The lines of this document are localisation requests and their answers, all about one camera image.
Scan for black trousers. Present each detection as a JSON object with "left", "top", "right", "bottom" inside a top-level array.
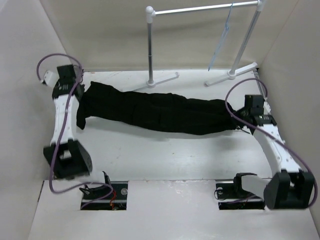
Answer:
[{"left": 76, "top": 81, "right": 244, "bottom": 136}]

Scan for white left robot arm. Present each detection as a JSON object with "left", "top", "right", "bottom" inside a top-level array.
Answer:
[{"left": 43, "top": 64, "right": 114, "bottom": 200}]

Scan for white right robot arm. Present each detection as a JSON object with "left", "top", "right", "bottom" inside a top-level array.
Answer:
[{"left": 231, "top": 95, "right": 315, "bottom": 210}]

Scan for translucent blue clothes hanger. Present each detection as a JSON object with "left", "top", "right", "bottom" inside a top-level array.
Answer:
[{"left": 207, "top": 2, "right": 234, "bottom": 71}]

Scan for white clothes rack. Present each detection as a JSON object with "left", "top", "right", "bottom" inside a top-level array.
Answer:
[{"left": 121, "top": 0, "right": 266, "bottom": 92}]

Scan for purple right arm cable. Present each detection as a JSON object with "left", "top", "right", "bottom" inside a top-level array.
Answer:
[{"left": 224, "top": 77, "right": 318, "bottom": 208}]

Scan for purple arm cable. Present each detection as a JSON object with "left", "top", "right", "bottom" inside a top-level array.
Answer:
[
  {"left": 224, "top": 77, "right": 318, "bottom": 208},
  {"left": 36, "top": 53, "right": 115, "bottom": 210}
]

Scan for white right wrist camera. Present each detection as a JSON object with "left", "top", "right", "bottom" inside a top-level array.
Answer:
[{"left": 263, "top": 101, "right": 271, "bottom": 115}]

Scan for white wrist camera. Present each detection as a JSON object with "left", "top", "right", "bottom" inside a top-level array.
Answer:
[
  {"left": 263, "top": 101, "right": 271, "bottom": 115},
  {"left": 40, "top": 70, "right": 59, "bottom": 88}
]

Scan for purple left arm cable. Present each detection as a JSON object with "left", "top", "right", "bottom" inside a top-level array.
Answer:
[{"left": 36, "top": 53, "right": 115, "bottom": 210}]

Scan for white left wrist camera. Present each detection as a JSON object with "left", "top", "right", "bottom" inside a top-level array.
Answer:
[{"left": 40, "top": 70, "right": 59, "bottom": 88}]

